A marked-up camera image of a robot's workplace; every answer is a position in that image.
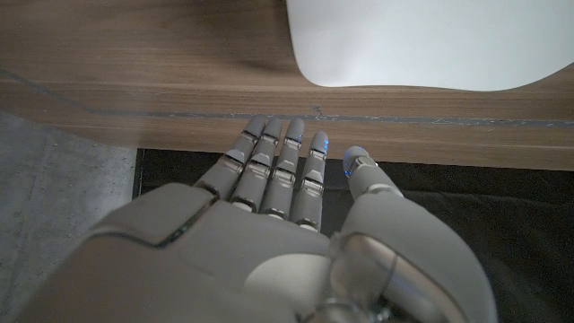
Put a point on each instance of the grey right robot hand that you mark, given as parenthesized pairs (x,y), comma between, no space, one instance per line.
(251,251)

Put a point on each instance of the white square paper plate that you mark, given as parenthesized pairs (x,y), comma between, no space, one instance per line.
(426,40)

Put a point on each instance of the black backdrop curtain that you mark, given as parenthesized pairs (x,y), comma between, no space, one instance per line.
(515,224)

